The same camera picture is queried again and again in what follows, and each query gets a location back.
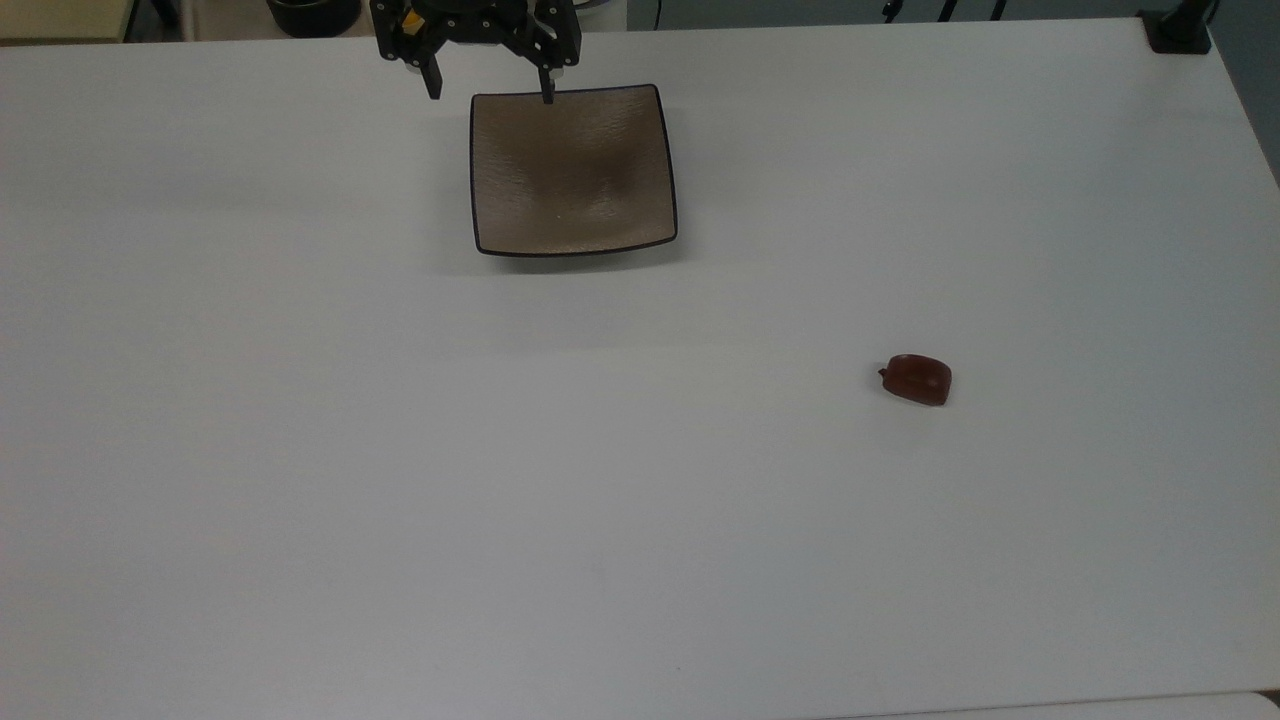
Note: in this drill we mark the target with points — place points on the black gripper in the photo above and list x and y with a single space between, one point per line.
475 22

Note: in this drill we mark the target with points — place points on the small round reddish-brown food item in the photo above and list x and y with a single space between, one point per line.
918 379

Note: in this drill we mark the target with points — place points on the square brown ceramic plate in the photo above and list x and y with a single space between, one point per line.
572 170

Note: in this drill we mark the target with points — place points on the black round bowl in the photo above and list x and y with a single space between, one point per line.
313 15

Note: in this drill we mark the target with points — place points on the beige box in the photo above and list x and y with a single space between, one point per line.
62 18

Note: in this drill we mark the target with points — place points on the black tripod legs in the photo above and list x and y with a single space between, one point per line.
945 8

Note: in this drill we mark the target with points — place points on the black table clamp mount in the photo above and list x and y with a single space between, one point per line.
1177 30

